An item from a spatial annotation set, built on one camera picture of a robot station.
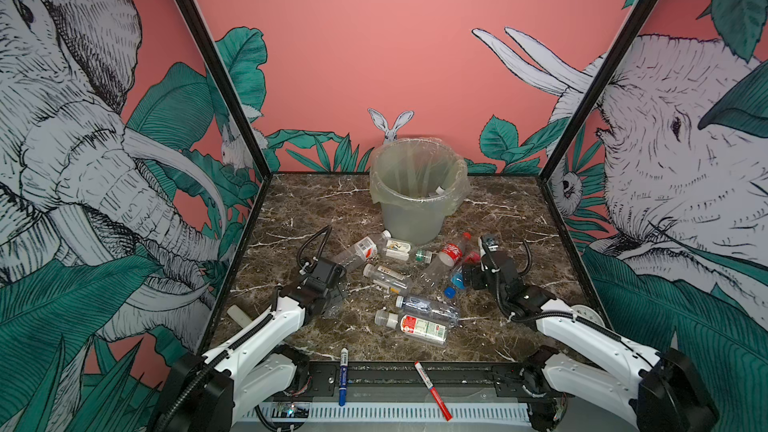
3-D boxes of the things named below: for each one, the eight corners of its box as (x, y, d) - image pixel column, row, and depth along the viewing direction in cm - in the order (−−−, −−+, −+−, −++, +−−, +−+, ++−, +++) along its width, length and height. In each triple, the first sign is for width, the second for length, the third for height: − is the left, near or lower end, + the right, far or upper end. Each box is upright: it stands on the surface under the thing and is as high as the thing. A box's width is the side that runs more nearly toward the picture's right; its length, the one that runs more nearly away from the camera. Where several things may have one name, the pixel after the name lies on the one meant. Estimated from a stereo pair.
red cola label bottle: (418, 281, 94) (419, 273, 89) (456, 236, 105) (458, 227, 100) (434, 294, 91) (437, 287, 87) (472, 246, 102) (475, 237, 98)
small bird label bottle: (384, 259, 99) (384, 250, 94) (387, 247, 102) (387, 237, 97) (429, 266, 97) (432, 257, 92) (431, 254, 100) (433, 244, 95)
